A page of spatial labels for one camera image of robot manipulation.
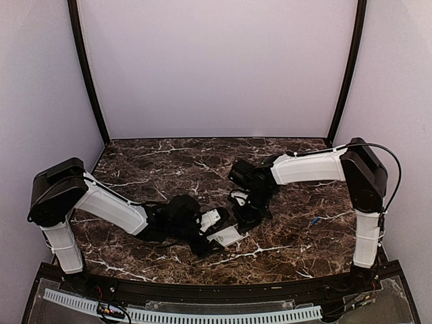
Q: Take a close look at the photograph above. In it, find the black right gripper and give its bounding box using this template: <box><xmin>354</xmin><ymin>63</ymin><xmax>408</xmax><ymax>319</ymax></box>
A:
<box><xmin>232</xmin><ymin>188</ymin><xmax>273</xmax><ymax>234</ymax></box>

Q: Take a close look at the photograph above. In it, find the white remote control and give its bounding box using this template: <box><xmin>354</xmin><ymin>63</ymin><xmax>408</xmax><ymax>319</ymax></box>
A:
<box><xmin>207</xmin><ymin>224</ymin><xmax>249</xmax><ymax>247</ymax></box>

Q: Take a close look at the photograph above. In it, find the blue AAA battery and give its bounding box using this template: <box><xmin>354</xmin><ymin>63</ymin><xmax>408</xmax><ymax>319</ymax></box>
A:
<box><xmin>310</xmin><ymin>217</ymin><xmax>320</xmax><ymax>226</ymax></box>

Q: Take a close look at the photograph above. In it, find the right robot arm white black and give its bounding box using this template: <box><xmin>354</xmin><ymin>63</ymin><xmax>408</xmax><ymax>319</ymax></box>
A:
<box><xmin>228</xmin><ymin>138</ymin><xmax>394</xmax><ymax>293</ymax></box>

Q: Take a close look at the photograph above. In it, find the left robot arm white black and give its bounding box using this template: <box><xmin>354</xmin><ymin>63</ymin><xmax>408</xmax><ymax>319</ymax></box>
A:
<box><xmin>27</xmin><ymin>157</ymin><xmax>210</xmax><ymax>294</ymax></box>

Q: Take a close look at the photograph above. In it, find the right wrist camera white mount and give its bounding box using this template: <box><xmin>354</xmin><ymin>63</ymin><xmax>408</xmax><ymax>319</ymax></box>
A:
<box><xmin>229</xmin><ymin>189</ymin><xmax>249</xmax><ymax>206</ymax></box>

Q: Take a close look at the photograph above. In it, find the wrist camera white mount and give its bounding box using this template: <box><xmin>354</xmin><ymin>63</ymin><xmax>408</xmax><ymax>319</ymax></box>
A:
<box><xmin>200</xmin><ymin>207</ymin><xmax>230</xmax><ymax>236</ymax></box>
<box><xmin>229</xmin><ymin>189</ymin><xmax>249</xmax><ymax>206</ymax></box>

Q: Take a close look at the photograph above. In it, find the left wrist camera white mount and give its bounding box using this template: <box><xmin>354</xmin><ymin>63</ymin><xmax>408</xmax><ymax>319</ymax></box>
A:
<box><xmin>200</xmin><ymin>207</ymin><xmax>230</xmax><ymax>236</ymax></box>

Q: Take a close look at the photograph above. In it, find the white slotted cable duct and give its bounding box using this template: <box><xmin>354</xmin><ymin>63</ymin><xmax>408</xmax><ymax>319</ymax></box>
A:
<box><xmin>43</xmin><ymin>288</ymin><xmax>322</xmax><ymax>323</ymax></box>

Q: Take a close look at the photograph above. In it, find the black front rail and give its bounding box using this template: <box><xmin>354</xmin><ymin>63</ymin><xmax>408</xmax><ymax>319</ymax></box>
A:
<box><xmin>40</xmin><ymin>263</ymin><xmax>402</xmax><ymax>306</ymax></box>

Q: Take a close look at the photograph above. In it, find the right black frame post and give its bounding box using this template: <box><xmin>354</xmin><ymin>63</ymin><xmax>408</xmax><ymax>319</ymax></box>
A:
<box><xmin>326</xmin><ymin>0</ymin><xmax>367</xmax><ymax>146</ymax></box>

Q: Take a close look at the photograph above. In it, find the black frame post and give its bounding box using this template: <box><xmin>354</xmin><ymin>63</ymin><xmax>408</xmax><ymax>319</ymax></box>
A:
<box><xmin>326</xmin><ymin>0</ymin><xmax>367</xmax><ymax>146</ymax></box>
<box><xmin>67</xmin><ymin>0</ymin><xmax>111</xmax><ymax>146</ymax></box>

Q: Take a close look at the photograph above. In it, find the left black frame post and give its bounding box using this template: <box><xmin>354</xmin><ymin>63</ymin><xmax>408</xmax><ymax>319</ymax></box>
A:
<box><xmin>67</xmin><ymin>0</ymin><xmax>111</xmax><ymax>146</ymax></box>

